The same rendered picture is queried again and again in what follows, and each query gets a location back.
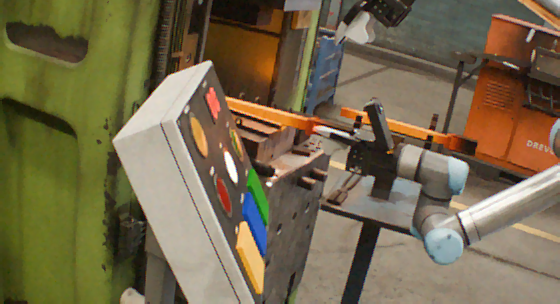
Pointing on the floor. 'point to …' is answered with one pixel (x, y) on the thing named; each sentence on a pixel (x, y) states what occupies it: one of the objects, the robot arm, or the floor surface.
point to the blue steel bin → (324, 70)
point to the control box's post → (159, 282)
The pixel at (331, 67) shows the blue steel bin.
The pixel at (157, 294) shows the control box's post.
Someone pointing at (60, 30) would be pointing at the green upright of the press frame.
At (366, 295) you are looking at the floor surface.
